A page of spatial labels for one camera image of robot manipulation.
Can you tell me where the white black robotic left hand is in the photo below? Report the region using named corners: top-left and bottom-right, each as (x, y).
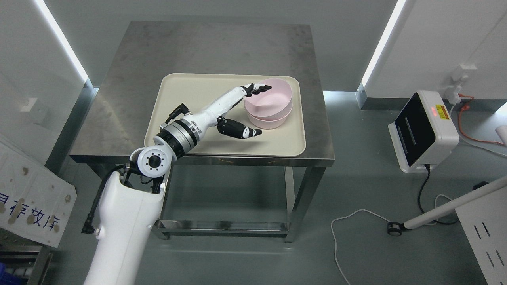
top-left (189, 83), bottom-right (272, 139)

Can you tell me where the pink bowl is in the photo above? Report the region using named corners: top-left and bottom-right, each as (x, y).
top-left (243, 78), bottom-right (293, 121)
top-left (243, 103), bottom-right (293, 129)

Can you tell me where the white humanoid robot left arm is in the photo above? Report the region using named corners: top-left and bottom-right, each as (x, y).
top-left (82, 104), bottom-right (223, 285)

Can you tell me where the beige plastic tray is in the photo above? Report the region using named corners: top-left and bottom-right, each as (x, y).
top-left (144, 73), bottom-right (306, 157)

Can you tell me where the stainless steel table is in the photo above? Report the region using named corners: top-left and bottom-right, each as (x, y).
top-left (69, 21), bottom-right (335, 242)

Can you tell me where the white sign with blue characters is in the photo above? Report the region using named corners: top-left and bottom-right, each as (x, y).
top-left (0, 144), bottom-right (77, 248)

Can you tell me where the white black box device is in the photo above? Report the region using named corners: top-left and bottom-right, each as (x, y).
top-left (388, 90), bottom-right (459, 173)

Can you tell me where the white stand leg with caster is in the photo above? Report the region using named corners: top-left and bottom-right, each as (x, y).
top-left (387, 176), bottom-right (507, 236)

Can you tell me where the white perforated panel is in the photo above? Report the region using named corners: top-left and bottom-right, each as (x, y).
top-left (456, 189), bottom-right (507, 285)

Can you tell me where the black power cable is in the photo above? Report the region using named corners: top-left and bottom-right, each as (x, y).
top-left (417, 165), bottom-right (459, 225)

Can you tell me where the white wall socket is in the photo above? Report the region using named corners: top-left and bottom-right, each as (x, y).
top-left (444, 64), bottom-right (477, 105)

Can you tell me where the white floor cable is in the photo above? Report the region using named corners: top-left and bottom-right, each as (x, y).
top-left (331, 194), bottom-right (454, 285)

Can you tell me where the orange cable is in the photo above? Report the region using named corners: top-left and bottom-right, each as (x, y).
top-left (459, 95), bottom-right (506, 147)

